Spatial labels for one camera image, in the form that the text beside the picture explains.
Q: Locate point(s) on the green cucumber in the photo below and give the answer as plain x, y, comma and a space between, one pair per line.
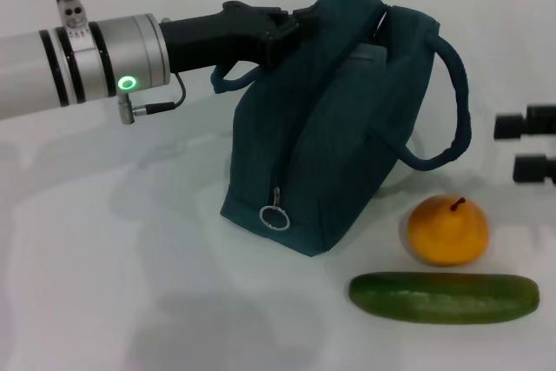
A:
443, 299

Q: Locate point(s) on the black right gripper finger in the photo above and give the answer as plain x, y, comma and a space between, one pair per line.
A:
538, 121
534, 169

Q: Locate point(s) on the orange yellow pear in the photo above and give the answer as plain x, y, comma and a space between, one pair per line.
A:
447, 232

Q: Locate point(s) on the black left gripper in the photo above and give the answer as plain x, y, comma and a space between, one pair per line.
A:
208, 41

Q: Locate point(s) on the dark teal fabric bag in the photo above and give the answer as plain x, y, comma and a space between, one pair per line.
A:
330, 149

